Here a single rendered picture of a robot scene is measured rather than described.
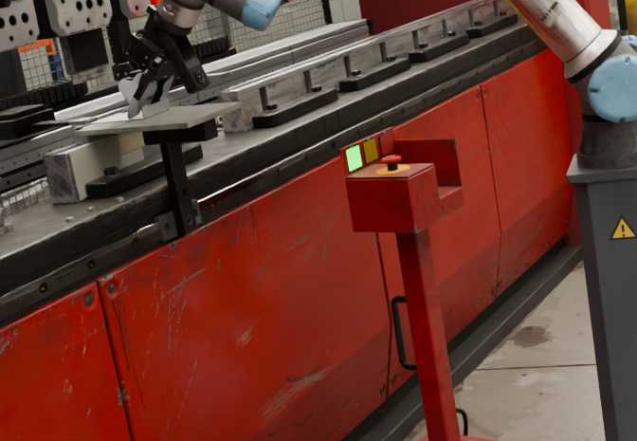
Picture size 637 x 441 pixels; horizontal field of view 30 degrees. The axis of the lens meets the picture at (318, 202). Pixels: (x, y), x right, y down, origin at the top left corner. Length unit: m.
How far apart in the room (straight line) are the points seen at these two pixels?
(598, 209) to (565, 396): 1.05
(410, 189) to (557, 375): 1.11
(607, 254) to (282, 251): 0.70
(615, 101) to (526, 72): 1.77
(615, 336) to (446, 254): 1.02
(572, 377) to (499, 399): 0.22
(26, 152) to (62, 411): 0.66
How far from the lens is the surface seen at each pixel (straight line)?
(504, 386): 3.31
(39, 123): 2.43
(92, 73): 2.32
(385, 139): 2.58
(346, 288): 2.78
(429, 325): 2.56
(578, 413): 3.11
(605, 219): 2.25
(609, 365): 2.35
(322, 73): 2.96
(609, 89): 2.06
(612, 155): 2.22
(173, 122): 2.11
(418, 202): 2.41
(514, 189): 3.70
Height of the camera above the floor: 1.30
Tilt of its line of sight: 13 degrees down
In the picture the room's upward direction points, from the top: 10 degrees counter-clockwise
